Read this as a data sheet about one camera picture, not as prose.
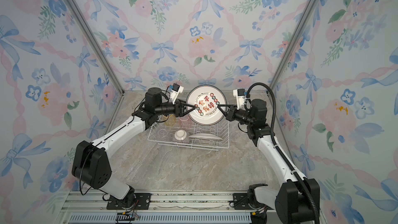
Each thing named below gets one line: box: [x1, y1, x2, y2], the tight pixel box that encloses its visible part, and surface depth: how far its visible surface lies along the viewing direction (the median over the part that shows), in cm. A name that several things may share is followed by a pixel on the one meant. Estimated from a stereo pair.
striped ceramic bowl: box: [173, 129, 189, 144], surface depth 90 cm
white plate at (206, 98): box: [186, 84, 228, 126], surface depth 75 cm
